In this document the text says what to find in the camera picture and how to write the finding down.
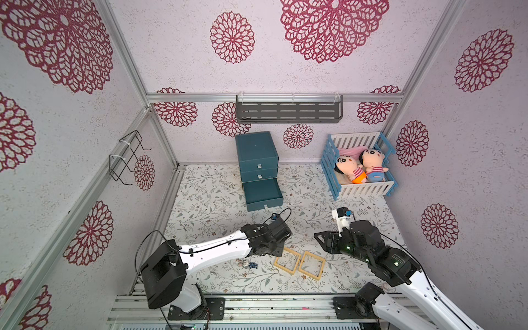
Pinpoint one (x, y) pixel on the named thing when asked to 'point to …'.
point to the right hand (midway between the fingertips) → (320, 238)
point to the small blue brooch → (252, 265)
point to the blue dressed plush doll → (372, 160)
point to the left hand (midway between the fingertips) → (276, 247)
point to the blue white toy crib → (352, 144)
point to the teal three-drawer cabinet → (259, 165)
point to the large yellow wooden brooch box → (288, 261)
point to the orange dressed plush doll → (348, 166)
